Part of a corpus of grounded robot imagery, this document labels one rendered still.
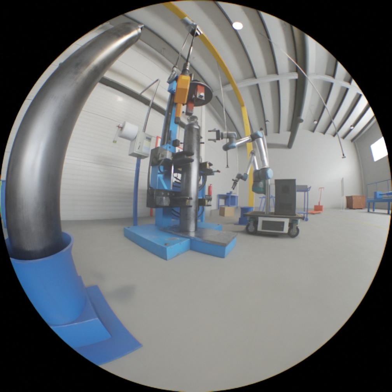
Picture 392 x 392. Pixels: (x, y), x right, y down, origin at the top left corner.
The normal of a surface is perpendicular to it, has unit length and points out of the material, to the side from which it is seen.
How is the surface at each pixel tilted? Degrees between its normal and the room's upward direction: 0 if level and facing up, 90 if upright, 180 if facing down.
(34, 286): 90
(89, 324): 90
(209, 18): 174
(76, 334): 90
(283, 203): 90
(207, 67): 174
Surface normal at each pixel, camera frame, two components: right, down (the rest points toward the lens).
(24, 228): 0.86, 0.01
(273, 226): -0.60, -0.04
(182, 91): 0.10, 0.78
